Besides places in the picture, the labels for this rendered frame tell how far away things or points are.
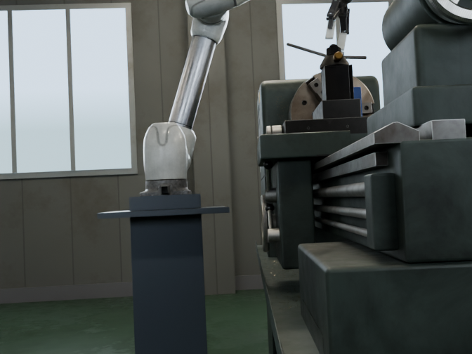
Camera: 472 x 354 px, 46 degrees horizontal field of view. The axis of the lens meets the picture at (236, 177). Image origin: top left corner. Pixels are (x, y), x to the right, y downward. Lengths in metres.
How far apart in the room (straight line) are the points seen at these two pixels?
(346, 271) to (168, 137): 1.39
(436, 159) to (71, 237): 4.37
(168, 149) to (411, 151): 1.38
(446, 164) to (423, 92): 0.12
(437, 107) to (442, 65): 0.09
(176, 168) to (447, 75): 1.32
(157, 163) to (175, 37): 3.09
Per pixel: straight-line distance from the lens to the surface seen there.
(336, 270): 0.75
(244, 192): 4.86
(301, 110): 2.12
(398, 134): 0.77
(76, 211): 4.95
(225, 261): 4.70
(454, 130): 0.79
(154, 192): 2.03
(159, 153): 2.04
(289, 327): 1.05
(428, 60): 0.90
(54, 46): 5.15
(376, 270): 0.76
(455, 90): 0.85
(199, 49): 2.33
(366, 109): 2.12
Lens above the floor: 0.77
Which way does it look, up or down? 2 degrees up
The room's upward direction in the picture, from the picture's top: 3 degrees counter-clockwise
